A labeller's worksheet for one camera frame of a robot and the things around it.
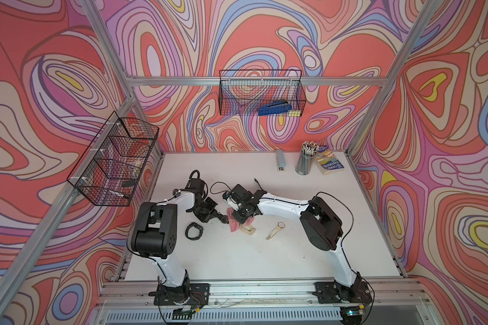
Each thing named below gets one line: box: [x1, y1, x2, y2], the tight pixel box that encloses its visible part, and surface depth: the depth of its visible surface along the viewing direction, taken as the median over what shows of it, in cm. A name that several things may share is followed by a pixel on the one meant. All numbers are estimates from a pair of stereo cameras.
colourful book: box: [315, 145, 345, 176], surface depth 113 cm
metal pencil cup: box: [294, 140, 320, 176], surface depth 101 cm
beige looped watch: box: [239, 224, 257, 236], surface depth 90 cm
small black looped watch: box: [185, 222, 204, 241], surface depth 88 cm
